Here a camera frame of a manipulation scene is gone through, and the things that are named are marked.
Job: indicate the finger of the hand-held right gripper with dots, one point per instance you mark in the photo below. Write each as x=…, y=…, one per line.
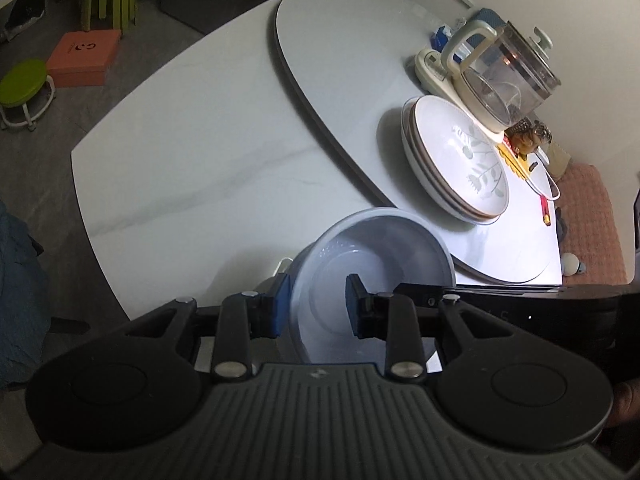
x=420, y=292

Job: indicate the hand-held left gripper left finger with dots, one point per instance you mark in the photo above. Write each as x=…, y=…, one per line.
x=281, y=305

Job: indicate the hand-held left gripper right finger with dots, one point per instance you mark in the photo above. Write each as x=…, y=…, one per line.
x=355, y=305

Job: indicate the white plastic bowl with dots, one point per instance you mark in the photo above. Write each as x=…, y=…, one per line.
x=380, y=245

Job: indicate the leaf-pattern deep plate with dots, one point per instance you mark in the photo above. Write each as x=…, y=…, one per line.
x=450, y=150

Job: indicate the person's right hand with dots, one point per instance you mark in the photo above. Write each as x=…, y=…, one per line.
x=629, y=405

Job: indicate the black plush toy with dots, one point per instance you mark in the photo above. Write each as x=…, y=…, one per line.
x=571, y=263

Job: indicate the pink blanket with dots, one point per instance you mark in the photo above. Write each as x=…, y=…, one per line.
x=595, y=225

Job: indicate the flower-pattern large plate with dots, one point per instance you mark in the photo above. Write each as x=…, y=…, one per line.
x=433, y=190
x=434, y=180

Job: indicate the plaid pillow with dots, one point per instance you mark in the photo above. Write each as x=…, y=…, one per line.
x=559, y=160

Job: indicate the yellow scalloped mat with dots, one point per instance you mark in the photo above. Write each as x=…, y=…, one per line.
x=515, y=162

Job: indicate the grey round turntable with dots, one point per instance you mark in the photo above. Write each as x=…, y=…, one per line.
x=360, y=85

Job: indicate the cream kettle base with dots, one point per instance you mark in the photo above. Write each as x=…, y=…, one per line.
x=431, y=70

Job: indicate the glass electric kettle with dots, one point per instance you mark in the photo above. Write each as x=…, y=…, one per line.
x=505, y=80

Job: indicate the blue packet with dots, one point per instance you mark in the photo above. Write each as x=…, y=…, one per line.
x=442, y=37

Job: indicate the blue padded chair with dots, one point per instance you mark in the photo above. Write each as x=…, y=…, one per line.
x=20, y=300

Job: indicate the orange box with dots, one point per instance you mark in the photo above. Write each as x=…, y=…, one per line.
x=82, y=57

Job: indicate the green round stool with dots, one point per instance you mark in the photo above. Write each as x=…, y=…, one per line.
x=22, y=82

